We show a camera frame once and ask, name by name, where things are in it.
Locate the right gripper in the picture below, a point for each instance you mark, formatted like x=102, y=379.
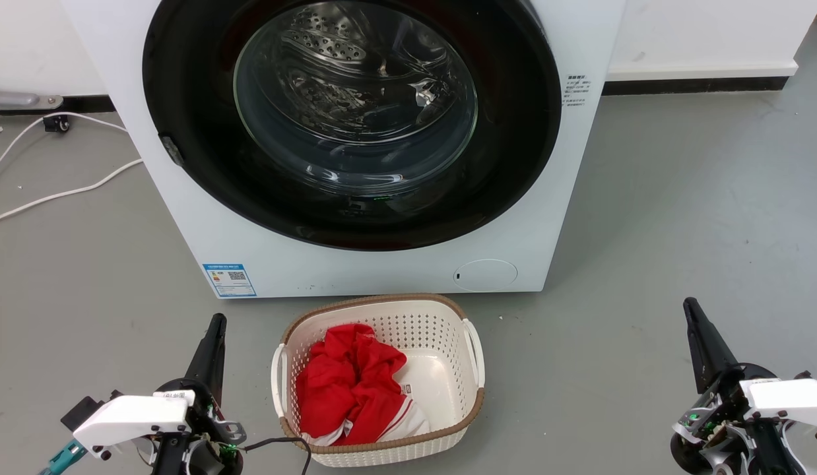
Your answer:
x=725, y=422

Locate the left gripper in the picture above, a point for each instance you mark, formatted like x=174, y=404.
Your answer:
x=204, y=422

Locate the white front-load washing machine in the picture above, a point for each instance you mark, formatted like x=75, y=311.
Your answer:
x=184, y=218

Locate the black round washer door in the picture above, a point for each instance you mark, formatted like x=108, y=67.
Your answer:
x=191, y=79

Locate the blue energy label sticker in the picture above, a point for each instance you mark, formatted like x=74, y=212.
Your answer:
x=229, y=280

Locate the red and white garment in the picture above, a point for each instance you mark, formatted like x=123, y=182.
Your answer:
x=346, y=389

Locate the cream plastic laundry basket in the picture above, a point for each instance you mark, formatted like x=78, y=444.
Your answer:
x=441, y=376

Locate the round white filter cover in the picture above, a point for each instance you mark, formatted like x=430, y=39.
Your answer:
x=486, y=275

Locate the black baseboard strip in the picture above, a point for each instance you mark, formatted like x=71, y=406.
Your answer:
x=85, y=104
x=695, y=86

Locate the white text sticker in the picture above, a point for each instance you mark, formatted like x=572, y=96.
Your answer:
x=577, y=91

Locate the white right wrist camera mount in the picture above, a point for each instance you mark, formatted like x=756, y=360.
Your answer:
x=788, y=399

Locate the grey metal bracket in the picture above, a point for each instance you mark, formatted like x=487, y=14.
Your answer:
x=16, y=99

